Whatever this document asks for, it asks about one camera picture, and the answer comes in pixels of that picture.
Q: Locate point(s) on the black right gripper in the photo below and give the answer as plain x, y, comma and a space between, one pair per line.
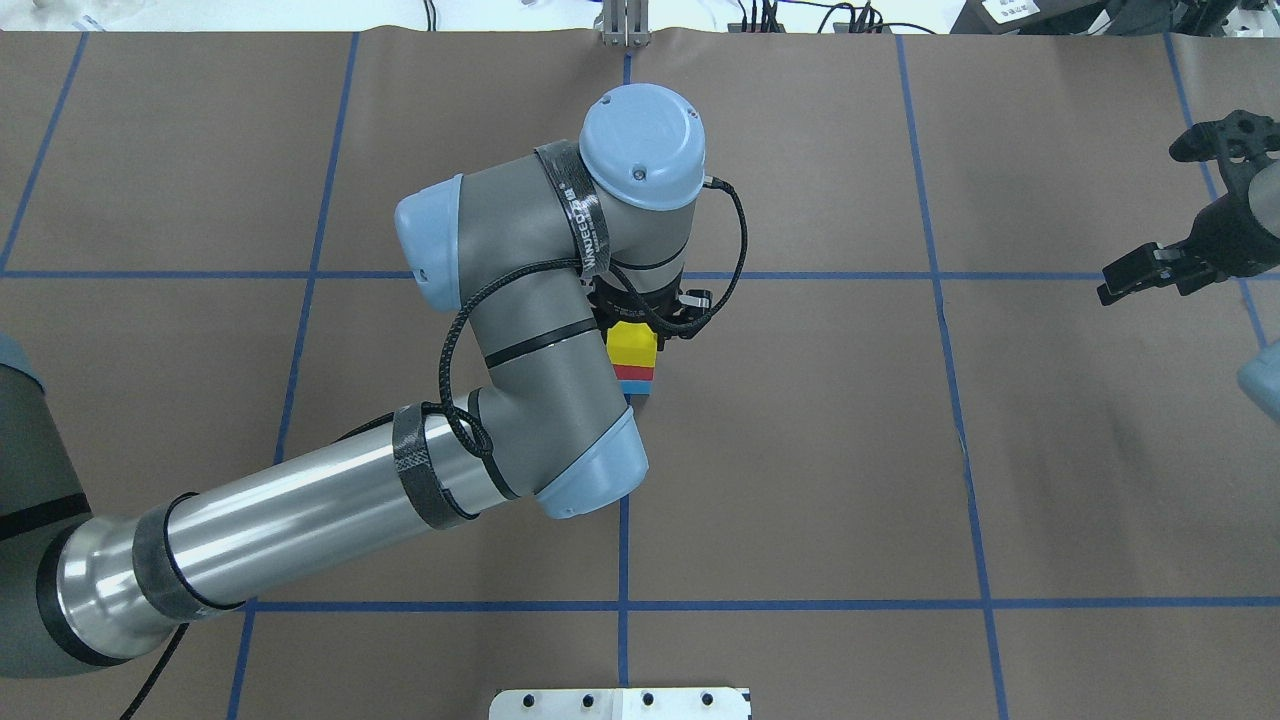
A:
1232, 234

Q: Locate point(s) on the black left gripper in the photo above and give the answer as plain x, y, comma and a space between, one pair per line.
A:
611, 312

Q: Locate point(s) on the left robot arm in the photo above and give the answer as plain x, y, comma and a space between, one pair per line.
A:
536, 259

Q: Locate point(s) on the blue wooden cube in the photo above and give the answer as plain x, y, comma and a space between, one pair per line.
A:
636, 388

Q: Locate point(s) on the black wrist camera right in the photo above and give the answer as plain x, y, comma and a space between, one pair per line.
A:
1241, 144

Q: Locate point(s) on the white metal mount base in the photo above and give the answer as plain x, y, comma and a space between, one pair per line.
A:
623, 703

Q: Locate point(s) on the yellow wooden cube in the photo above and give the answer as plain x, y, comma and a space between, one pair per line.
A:
632, 344

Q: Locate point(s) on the grey metal bracket table edge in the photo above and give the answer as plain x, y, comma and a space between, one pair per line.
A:
624, 23

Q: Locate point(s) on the red wooden cube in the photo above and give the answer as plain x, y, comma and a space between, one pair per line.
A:
634, 373

